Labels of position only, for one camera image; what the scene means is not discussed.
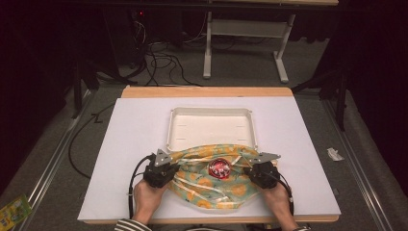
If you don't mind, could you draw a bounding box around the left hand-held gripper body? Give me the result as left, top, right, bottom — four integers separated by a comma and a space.
142, 148, 176, 190

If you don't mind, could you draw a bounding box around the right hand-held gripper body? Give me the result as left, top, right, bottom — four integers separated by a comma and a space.
246, 151, 282, 190

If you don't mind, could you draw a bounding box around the red can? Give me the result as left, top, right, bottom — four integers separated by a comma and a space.
207, 157, 232, 180

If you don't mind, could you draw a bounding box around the orange print fabric bag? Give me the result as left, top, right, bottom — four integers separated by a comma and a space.
166, 143, 279, 211

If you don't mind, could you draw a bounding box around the white plastic tray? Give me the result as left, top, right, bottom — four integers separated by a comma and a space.
166, 107, 259, 154

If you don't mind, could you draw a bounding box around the person's left hand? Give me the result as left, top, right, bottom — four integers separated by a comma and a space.
133, 178, 168, 225

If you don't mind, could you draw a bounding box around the person's right hand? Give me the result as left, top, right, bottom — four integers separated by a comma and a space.
257, 182, 294, 227

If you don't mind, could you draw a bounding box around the white table sheet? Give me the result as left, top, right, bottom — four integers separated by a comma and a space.
77, 95, 342, 223

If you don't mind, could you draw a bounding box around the crumpled white paper scrap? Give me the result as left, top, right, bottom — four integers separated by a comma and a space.
326, 147, 345, 162

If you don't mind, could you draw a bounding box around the black metal stand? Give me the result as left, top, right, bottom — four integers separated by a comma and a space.
290, 68, 351, 132
70, 54, 101, 120

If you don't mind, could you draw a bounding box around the green yellow packet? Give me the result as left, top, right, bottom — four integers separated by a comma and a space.
0, 193, 34, 231

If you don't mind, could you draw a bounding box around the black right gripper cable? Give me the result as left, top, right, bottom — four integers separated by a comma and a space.
272, 172, 295, 218

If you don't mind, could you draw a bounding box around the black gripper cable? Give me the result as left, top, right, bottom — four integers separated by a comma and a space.
272, 172, 295, 218
127, 153, 156, 220

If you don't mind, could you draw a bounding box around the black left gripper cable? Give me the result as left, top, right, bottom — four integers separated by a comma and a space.
127, 153, 156, 220

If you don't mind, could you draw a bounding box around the aluminium floor rail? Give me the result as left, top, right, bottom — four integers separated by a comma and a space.
13, 90, 94, 231
321, 98, 388, 231

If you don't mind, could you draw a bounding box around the thin black floor cable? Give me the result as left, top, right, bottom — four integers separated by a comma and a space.
67, 102, 117, 180

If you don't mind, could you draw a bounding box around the tangle of black floor cables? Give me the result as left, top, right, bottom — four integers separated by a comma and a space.
126, 13, 206, 88

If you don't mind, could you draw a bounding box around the white metal desk frame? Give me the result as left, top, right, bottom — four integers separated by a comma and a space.
202, 11, 296, 85

